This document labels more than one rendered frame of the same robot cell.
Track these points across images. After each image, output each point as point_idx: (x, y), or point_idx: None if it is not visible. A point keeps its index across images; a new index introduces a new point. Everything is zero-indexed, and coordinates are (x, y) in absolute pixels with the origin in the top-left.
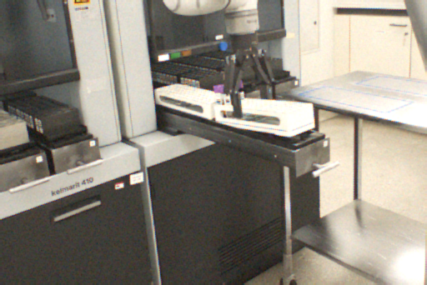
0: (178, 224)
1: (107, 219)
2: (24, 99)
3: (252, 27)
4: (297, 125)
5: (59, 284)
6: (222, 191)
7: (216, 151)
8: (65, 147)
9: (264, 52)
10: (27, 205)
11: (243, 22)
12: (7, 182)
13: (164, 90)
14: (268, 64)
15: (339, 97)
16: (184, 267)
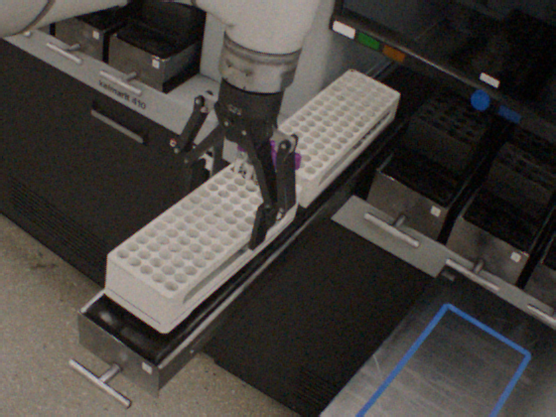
0: None
1: (150, 169)
2: None
3: (233, 79)
4: (121, 292)
5: (88, 182)
6: (341, 309)
7: (353, 247)
8: (124, 43)
9: (282, 149)
10: (75, 72)
11: (222, 57)
12: (64, 34)
13: (350, 82)
14: (284, 177)
15: (437, 385)
16: (240, 331)
